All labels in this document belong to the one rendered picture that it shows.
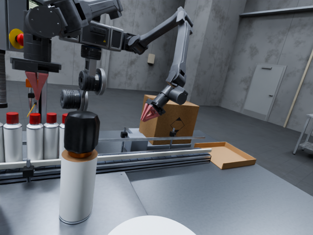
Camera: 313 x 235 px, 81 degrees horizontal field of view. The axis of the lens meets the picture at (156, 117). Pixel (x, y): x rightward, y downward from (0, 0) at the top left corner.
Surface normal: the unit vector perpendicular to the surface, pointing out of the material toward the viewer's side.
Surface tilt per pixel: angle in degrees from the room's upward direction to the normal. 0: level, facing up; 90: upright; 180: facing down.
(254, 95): 90
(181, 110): 90
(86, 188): 90
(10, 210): 0
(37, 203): 0
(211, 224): 0
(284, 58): 90
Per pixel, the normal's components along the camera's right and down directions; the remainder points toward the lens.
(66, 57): 0.59, 0.32
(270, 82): -0.78, 0.03
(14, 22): 0.97, 0.21
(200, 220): 0.18, -0.95
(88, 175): 0.79, 0.29
